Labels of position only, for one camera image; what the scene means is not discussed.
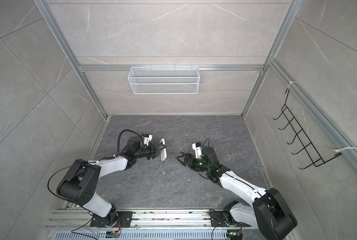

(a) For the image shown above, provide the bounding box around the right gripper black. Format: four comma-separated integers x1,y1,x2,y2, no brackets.
177,153,211,173

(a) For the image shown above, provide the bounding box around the white remote control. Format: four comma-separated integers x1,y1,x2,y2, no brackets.
160,138,167,161

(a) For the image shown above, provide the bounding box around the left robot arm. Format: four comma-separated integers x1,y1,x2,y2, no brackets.
56,135,167,226

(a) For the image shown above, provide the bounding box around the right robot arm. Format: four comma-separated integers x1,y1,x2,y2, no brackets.
177,146,298,240

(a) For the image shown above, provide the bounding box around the right green circuit board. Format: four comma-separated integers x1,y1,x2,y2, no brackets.
226,230,243,240

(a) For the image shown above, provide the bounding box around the green circuit board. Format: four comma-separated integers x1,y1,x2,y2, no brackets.
105,230,121,239
226,230,243,240

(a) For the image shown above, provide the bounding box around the left green circuit board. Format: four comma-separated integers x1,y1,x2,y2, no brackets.
105,230,121,239

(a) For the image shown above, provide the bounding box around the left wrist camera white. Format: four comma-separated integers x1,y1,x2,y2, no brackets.
142,134,153,146

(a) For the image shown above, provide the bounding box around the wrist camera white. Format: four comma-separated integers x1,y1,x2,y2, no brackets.
142,134,153,146
192,142,203,159

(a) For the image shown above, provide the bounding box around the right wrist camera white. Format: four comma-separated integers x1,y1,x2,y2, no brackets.
192,142,203,159

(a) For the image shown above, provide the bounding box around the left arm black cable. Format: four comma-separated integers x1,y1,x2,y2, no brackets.
117,129,143,155

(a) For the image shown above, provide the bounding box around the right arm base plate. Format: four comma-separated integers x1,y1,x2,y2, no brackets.
208,209,250,228

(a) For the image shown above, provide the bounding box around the white wire mesh basket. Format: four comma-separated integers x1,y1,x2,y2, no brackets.
128,67,200,95

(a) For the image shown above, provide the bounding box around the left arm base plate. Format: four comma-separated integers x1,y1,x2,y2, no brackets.
90,211,133,228

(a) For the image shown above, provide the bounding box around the aluminium mounting rail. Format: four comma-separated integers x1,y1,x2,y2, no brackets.
45,209,296,230

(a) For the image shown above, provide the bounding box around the black wire hook rack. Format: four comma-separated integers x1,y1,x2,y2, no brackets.
272,89,342,170

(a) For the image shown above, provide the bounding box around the white cable tie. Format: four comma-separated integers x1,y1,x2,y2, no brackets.
333,147,357,153

